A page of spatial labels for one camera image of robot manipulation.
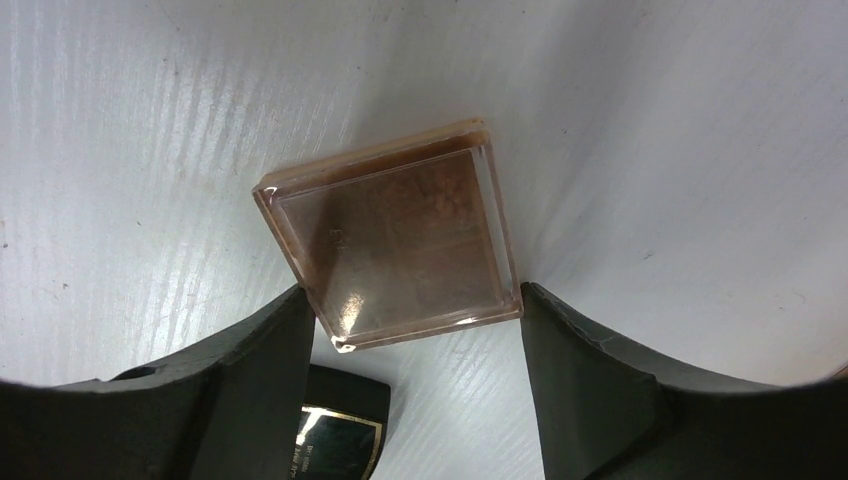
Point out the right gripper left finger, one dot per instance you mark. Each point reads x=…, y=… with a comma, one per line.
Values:
x=226, y=407

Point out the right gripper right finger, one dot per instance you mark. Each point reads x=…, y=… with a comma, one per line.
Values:
x=609, y=407

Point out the brown square blush compact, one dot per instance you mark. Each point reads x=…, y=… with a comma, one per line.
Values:
x=398, y=241

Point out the black square compact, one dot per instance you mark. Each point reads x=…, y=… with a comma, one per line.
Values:
x=343, y=426

